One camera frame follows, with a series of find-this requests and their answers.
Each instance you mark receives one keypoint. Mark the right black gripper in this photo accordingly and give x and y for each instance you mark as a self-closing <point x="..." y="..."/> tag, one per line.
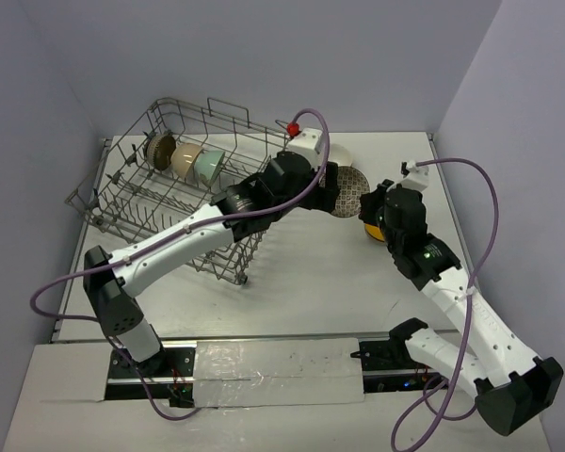
<point x="371" y="200"/>

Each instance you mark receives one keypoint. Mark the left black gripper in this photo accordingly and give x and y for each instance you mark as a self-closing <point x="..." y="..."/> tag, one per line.
<point x="328" y="186"/>

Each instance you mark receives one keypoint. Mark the patterned mosaic bowl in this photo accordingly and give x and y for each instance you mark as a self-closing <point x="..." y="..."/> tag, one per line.
<point x="352" y="185"/>

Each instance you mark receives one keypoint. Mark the yellow bowl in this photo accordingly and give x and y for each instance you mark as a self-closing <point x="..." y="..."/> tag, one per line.
<point x="374" y="232"/>

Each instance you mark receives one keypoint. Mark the white bowl top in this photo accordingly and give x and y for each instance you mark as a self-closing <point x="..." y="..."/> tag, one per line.
<point x="340" y="155"/>

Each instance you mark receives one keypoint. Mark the teal glazed bowl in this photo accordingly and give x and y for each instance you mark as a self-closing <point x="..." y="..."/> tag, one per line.
<point x="207" y="166"/>

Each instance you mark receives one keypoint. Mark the plain white bowl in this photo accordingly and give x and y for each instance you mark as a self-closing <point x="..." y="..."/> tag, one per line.
<point x="183" y="158"/>

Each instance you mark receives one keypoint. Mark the brown ribbed bowl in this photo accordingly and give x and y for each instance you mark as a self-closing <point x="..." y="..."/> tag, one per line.
<point x="159" y="150"/>

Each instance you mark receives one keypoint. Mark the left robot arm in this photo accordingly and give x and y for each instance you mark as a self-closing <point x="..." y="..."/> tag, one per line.
<point x="113" y="280"/>

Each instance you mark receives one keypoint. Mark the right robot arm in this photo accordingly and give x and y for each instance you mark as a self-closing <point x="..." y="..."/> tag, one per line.
<point x="509" y="382"/>

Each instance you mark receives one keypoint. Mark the white taped cover sheet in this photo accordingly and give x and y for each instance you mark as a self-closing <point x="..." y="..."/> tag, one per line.
<point x="277" y="373"/>

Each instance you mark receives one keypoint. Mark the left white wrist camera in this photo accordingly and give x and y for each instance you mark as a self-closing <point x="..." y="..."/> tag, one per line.
<point x="306" y="142"/>

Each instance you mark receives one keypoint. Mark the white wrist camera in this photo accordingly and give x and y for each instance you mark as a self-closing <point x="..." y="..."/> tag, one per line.
<point x="414" y="177"/>
<point x="306" y="142"/>

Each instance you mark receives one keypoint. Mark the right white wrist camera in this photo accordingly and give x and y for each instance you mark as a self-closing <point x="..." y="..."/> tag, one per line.
<point x="414" y="177"/>

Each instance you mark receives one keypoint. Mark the grey wire dish rack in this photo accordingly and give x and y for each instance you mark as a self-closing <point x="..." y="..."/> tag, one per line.
<point x="124" y="196"/>

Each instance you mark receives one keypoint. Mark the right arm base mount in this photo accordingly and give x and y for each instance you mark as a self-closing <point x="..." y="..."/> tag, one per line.
<point x="387" y="366"/>

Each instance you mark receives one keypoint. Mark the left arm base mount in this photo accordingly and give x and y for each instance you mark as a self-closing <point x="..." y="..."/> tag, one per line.
<point x="171" y="362"/>

